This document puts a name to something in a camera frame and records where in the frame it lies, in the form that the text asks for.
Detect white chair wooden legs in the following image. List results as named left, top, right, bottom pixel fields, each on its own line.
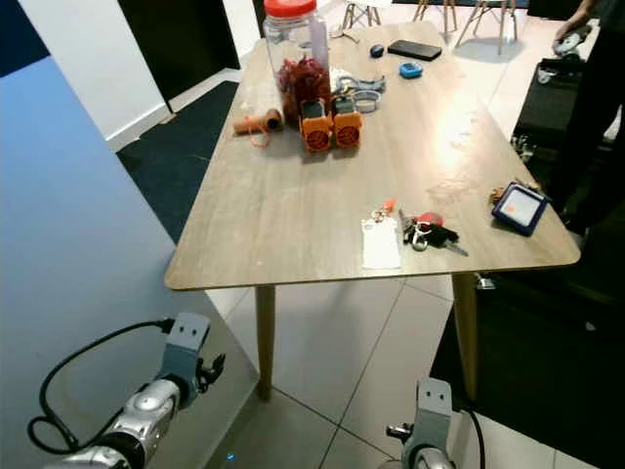
left=454, top=0, right=519, bottom=55
left=410, top=0, right=450, bottom=25
left=342, top=0, right=387, bottom=35

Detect white badge orange clip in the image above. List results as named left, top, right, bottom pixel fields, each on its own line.
left=360, top=199, right=403, bottom=272

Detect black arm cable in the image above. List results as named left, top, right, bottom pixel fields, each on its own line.
left=27, top=318, right=177, bottom=455
left=457, top=408, right=487, bottom=469

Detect grey metal tool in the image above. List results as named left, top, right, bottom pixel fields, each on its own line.
left=332, top=68, right=387, bottom=94

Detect cardboard spool orange string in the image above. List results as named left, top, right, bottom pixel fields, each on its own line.
left=233, top=110, right=283, bottom=149

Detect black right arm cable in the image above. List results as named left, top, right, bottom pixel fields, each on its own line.
left=457, top=408, right=487, bottom=469

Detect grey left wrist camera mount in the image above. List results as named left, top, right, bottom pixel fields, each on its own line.
left=161, top=313, right=212, bottom=406

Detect white tape roll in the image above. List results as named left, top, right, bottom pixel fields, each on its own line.
left=353, top=88, right=383, bottom=112

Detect clear jar red lid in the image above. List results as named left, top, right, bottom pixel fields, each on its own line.
left=263, top=0, right=331, bottom=123

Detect black storage case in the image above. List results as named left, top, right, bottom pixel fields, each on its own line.
left=513, top=59, right=587, bottom=148

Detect person in black clothes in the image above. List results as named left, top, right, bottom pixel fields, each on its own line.
left=552, top=0, right=625, bottom=235

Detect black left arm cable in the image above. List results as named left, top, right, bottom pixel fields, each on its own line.
left=27, top=318, right=177, bottom=455

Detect blue square device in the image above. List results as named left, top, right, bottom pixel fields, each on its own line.
left=490, top=180, right=551, bottom=237

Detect key bunch black fob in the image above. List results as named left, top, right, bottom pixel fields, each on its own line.
left=400, top=211, right=471, bottom=258

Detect wooden table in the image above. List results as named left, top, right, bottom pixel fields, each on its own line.
left=164, top=18, right=583, bottom=404

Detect black door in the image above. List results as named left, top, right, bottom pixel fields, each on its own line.
left=117, top=0, right=248, bottom=110

